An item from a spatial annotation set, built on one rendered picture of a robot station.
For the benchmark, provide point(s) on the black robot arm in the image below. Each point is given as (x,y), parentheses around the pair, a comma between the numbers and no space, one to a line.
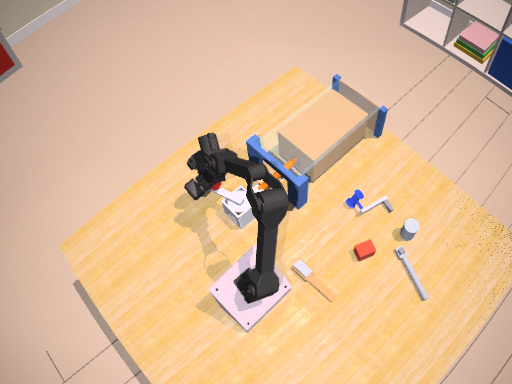
(269,207)

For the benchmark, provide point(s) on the grey cylinder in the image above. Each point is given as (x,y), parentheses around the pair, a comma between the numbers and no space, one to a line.
(409,229)

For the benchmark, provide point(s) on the blue-handled crank handle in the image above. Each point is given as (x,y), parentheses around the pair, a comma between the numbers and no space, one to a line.
(359,195)

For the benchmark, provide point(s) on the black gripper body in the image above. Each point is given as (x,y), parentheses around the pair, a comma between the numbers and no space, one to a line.
(194,189)

